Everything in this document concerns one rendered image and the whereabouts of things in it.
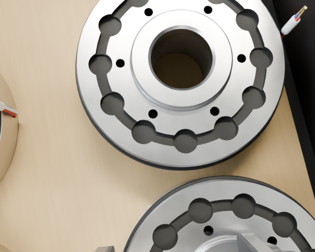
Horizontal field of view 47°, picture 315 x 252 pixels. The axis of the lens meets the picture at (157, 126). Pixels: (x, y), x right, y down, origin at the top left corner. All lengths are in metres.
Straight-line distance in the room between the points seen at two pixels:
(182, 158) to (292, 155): 0.07
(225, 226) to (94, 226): 0.07
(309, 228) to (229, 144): 0.05
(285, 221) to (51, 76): 0.14
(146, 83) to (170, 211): 0.06
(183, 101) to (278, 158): 0.07
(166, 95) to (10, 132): 0.09
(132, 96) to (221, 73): 0.04
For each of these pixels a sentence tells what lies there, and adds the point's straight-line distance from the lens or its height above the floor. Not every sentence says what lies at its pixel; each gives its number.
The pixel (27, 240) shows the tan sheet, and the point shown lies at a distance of 0.21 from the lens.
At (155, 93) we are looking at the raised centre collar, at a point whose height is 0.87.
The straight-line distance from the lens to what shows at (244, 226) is 0.17.
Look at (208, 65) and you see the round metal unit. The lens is 0.19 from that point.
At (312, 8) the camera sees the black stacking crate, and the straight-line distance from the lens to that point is 0.20.
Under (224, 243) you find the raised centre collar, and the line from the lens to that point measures 0.17.
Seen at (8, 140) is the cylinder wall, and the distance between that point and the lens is 0.20.
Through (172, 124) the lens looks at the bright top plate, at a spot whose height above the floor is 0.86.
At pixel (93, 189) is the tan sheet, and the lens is 0.20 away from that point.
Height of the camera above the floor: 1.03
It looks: 82 degrees down
